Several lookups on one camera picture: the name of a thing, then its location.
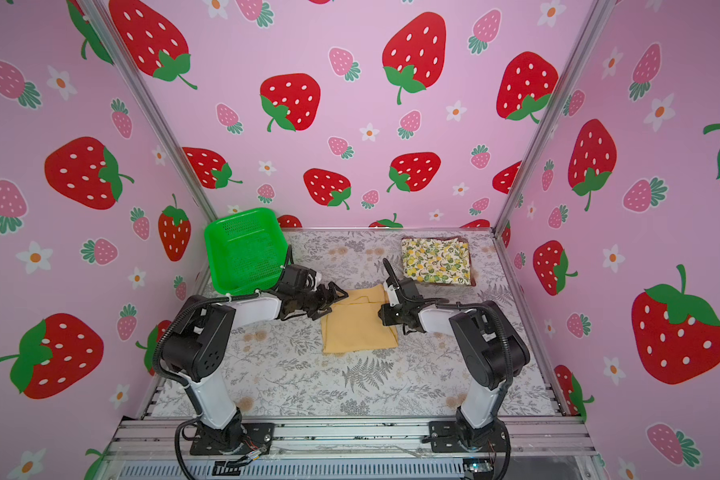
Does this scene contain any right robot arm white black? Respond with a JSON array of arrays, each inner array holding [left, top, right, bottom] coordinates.
[[378, 259, 531, 452]]

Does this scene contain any red plaid skirt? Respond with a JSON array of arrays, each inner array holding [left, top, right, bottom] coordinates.
[[400, 235, 479, 287]]

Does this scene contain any green circuit board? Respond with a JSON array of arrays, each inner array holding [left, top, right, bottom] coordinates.
[[462, 458, 495, 480]]

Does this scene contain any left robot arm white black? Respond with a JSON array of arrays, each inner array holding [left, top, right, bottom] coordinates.
[[152, 249, 349, 454]]

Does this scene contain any yellow lemon print skirt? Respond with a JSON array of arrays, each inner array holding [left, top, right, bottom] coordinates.
[[401, 236, 474, 286]]

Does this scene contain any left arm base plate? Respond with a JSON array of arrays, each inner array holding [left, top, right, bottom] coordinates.
[[189, 422, 275, 457]]

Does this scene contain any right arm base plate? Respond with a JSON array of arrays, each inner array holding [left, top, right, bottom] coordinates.
[[421, 419, 512, 454]]

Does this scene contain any right aluminium corner post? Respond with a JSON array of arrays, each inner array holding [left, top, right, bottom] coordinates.
[[492, 0, 616, 237]]

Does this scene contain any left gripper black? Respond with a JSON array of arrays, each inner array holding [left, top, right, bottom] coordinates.
[[294, 281, 348, 318]]

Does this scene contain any aluminium corner post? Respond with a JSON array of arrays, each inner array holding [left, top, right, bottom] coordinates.
[[80, 0, 218, 223], [492, 0, 616, 237]]

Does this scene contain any aluminium mounting rail frame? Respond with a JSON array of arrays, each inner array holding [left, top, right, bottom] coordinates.
[[86, 417, 609, 479]]

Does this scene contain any green plastic basket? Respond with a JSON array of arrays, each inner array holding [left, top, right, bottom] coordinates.
[[204, 208, 289, 296]]

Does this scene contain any tan cloth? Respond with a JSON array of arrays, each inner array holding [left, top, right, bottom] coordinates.
[[321, 284, 399, 354]]

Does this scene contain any left aluminium corner post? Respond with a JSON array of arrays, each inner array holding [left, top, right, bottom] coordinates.
[[80, 0, 218, 223]]

